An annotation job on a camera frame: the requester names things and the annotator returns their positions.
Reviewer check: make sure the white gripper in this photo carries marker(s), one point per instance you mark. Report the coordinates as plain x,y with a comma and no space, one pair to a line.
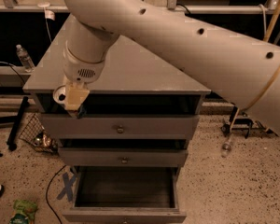
80,71

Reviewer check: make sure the silver redbull can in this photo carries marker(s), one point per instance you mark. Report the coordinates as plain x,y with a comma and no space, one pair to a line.
59,95

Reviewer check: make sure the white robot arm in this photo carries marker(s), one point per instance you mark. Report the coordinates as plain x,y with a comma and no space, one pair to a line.
241,69

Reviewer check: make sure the grey top drawer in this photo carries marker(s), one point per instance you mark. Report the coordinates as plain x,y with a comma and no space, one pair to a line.
107,127

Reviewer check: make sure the grey drawer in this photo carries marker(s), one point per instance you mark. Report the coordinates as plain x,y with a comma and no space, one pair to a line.
124,152
125,195
107,127

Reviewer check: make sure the grey middle drawer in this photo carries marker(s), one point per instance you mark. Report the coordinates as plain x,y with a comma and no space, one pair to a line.
124,152

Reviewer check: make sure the grey drawer cabinet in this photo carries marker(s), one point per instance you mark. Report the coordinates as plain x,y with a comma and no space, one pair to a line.
134,82

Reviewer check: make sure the grey bottom drawer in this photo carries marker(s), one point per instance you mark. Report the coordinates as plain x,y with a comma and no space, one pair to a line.
125,195

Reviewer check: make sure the clear plastic water bottle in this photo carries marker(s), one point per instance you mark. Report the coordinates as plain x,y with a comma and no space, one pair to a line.
25,58

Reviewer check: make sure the black tripod leg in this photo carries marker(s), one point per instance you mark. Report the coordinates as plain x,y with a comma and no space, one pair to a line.
16,121

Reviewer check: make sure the grey tape cross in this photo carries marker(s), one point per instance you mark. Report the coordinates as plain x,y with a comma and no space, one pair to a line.
68,182

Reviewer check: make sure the green snack bag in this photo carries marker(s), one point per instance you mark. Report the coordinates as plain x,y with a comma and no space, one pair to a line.
24,212

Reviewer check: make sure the plastic bottle on floor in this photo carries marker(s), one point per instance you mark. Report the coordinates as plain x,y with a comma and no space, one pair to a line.
227,146

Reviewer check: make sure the wire mesh basket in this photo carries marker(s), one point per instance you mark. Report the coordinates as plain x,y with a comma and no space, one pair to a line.
35,135

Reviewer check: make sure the white tag with cord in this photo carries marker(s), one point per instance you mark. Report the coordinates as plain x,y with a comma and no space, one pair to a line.
49,15

